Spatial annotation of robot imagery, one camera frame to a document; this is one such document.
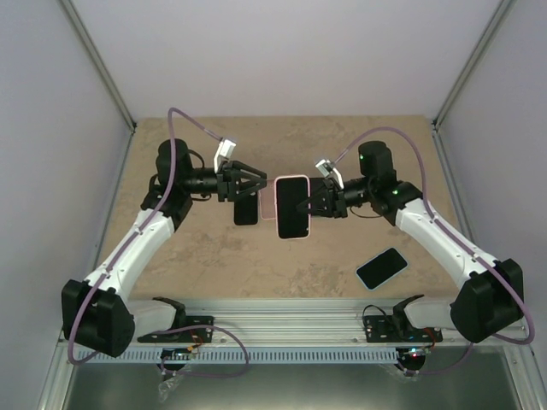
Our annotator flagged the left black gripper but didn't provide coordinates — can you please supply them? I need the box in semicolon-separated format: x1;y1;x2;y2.
182;161;268;203

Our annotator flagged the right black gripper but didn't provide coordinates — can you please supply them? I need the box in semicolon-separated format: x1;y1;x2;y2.
296;177;374;219

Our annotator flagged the phone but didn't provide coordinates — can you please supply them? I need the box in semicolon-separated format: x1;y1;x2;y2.
356;248;409;290
309;178;326;201
274;174;310;240

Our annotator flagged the light pink phone case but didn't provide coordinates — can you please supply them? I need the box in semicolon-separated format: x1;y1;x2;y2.
259;179;276;220

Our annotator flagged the black phone case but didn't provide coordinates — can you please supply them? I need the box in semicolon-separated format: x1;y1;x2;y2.
233;196;258;226

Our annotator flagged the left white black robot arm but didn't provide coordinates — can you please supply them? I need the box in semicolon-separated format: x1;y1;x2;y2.
62;138;267;357

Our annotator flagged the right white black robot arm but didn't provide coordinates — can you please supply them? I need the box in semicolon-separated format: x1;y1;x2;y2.
297;141;524;343

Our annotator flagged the phone in blue case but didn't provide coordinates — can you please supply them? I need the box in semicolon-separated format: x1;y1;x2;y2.
356;248;409;290

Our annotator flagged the right small circuit board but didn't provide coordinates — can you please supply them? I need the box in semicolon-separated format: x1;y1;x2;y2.
403;346;431;359

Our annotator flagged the small circuit board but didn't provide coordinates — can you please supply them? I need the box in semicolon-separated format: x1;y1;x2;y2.
403;346;431;359
160;345;199;361

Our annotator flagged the left small circuit board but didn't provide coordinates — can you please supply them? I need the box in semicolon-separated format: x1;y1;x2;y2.
160;345;199;361

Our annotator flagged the clear plastic bag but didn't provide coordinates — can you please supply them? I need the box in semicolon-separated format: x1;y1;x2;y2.
157;372;184;403

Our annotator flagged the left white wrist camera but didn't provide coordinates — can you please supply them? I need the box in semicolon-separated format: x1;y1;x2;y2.
213;138;237;173

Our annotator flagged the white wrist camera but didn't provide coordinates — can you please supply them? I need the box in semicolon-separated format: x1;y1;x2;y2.
213;138;237;173
315;158;344;190

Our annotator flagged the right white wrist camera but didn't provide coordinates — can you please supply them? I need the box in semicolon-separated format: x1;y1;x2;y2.
315;158;344;190

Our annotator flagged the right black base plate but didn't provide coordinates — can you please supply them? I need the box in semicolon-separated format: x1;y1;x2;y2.
362;315;444;343

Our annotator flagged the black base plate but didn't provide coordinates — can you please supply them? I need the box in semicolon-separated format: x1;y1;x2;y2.
362;315;444;343
137;315;214;344

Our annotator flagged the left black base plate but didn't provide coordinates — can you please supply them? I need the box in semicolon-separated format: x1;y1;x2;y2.
137;315;214;344

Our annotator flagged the left aluminium corner post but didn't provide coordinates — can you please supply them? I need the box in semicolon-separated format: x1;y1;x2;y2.
57;0;137;134

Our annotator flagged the aluminium corner post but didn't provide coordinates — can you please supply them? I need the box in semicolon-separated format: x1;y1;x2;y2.
57;0;137;134
432;0;516;132

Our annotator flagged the right aluminium corner post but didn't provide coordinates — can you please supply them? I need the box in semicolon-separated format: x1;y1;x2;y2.
432;0;516;132

